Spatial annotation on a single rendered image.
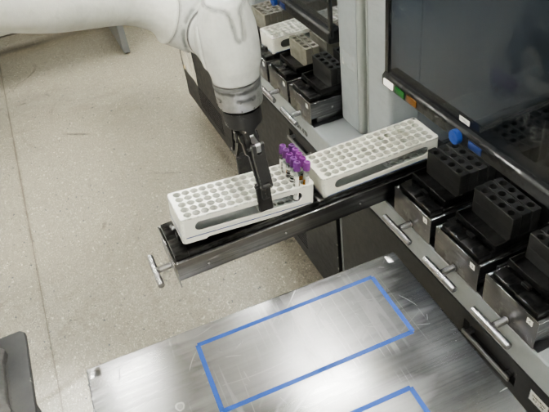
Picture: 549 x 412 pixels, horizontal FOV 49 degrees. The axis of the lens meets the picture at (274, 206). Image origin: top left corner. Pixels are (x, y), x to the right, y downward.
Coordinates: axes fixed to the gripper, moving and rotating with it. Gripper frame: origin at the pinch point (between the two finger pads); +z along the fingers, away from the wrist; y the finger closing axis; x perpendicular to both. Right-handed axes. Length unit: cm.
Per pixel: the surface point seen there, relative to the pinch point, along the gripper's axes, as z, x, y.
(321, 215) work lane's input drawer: 8.3, 11.8, 6.7
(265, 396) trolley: 5.0, -17.2, 44.0
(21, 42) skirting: 84, -49, -350
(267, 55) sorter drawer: 5, 31, -66
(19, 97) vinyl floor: 87, -59, -268
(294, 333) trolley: 5.0, -7.9, 35.2
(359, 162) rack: 0.8, 23.6, 3.3
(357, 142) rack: 1.2, 27.3, -4.1
